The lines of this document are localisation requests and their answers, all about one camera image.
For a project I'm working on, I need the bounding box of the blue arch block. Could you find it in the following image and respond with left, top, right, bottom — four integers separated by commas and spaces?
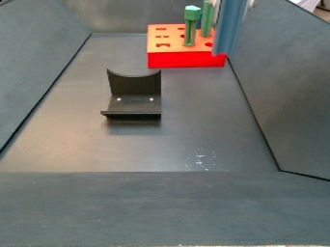
211, 0, 247, 56

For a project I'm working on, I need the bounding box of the red foam shape board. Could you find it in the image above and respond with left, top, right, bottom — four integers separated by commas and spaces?
147, 24, 227, 69

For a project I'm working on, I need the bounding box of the black curved holder stand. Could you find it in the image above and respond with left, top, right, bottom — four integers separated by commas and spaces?
100, 70, 161, 119

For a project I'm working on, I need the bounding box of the green pentagon peg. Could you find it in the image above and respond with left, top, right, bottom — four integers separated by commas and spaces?
184, 5, 201, 46

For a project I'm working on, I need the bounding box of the green star peg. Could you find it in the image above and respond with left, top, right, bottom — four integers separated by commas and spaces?
201, 0, 213, 38

